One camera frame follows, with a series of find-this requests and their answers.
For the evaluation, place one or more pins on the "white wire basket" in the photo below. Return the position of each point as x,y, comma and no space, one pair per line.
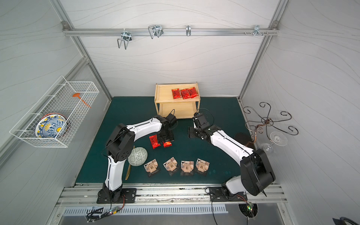
57,99

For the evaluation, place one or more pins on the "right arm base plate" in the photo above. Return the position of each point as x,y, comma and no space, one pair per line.
220,194

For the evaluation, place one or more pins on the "brown tea bag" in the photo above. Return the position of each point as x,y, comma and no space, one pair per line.
171,166
152,167
202,167
187,168

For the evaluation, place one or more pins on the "green table mat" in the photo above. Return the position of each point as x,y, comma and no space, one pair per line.
225,112

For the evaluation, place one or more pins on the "blue yellow patterned plate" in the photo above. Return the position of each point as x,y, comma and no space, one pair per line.
51,126

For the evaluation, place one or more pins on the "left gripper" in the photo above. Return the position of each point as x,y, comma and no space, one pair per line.
166,137

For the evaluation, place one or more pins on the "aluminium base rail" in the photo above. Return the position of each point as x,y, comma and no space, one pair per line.
86,194

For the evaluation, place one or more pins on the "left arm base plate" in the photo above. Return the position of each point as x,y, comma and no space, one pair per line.
125,195

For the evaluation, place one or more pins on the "orange spatula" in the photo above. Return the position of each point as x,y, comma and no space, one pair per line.
77,95

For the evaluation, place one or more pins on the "metal double hook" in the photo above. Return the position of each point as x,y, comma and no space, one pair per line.
124,39

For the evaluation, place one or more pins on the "white vent strip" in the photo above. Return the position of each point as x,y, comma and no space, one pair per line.
150,210

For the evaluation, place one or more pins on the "aluminium top rail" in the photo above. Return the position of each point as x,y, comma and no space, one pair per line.
168,32

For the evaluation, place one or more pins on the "gold knife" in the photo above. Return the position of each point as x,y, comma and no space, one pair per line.
129,166

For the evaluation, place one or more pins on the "red tea bag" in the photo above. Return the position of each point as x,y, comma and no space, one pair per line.
193,92
185,93
167,144
154,141
176,93

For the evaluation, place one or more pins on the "green patterned bowl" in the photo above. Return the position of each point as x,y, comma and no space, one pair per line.
138,156

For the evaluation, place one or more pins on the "small metal hook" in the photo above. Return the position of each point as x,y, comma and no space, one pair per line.
188,30

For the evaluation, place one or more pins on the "metal scroll glass holder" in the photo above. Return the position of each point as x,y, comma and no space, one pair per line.
258,127

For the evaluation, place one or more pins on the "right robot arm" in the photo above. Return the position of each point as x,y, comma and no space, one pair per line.
256,170

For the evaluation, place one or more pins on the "metal clamp hook right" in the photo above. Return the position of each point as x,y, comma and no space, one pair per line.
256,32

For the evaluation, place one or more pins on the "metal loop hook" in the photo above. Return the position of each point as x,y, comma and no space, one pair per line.
155,31

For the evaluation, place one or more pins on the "round floor port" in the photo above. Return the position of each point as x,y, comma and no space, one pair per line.
249,210

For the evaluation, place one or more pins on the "wine glass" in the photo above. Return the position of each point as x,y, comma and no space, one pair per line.
276,138

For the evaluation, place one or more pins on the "wooden two-tier shelf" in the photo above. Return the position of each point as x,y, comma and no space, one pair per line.
182,108

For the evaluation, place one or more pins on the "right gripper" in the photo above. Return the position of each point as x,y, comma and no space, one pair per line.
192,132

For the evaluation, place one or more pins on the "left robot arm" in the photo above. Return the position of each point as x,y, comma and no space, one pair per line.
122,139

